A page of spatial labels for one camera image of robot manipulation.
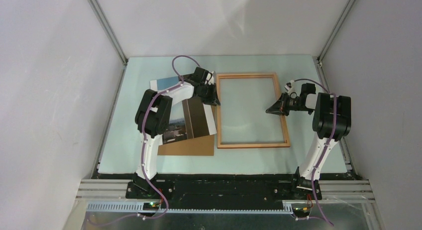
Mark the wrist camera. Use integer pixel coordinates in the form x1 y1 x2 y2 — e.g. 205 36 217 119
206 72 215 85
284 80 295 95

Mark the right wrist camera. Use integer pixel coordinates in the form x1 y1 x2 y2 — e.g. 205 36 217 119
284 80 295 95

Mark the aluminium corner post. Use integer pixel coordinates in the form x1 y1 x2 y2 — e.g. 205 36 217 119
317 0 357 66
87 0 128 66

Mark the left aluminium corner post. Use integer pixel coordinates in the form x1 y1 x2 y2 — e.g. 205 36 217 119
87 0 128 66

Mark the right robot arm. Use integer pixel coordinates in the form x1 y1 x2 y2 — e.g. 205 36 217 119
266 81 351 199

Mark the brown backing board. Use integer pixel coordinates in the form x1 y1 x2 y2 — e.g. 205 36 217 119
158 135 214 156

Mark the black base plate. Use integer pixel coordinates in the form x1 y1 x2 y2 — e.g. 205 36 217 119
125 174 322 211

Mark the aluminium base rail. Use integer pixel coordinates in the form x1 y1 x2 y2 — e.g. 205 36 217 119
76 179 376 203

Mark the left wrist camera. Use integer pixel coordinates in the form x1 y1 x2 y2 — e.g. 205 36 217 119
206 72 215 85

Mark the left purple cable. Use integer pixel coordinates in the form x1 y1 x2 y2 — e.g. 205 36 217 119
137 55 201 221

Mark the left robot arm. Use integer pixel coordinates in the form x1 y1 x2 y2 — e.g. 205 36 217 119
133 67 220 199

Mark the purple cable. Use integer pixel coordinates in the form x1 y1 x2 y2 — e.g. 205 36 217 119
293 78 338 227
137 55 201 221

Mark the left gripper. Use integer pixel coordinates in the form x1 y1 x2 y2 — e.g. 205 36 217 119
200 82 220 107

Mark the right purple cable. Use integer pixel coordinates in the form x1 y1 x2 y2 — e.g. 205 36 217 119
293 78 338 227

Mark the landscape photo print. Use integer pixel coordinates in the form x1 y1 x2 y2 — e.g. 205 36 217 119
150 77 216 144

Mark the clear acrylic sheet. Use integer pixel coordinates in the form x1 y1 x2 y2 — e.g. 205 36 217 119
219 78 284 144

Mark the wooden picture frame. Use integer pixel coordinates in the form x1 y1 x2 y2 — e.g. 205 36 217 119
216 72 291 149

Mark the right aluminium corner post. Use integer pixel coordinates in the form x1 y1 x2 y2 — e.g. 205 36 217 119
317 0 357 66

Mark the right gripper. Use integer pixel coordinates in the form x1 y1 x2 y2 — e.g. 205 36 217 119
265 92 311 116

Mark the grey slotted cable duct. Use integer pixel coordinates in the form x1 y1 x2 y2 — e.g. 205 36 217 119
87 201 293 215

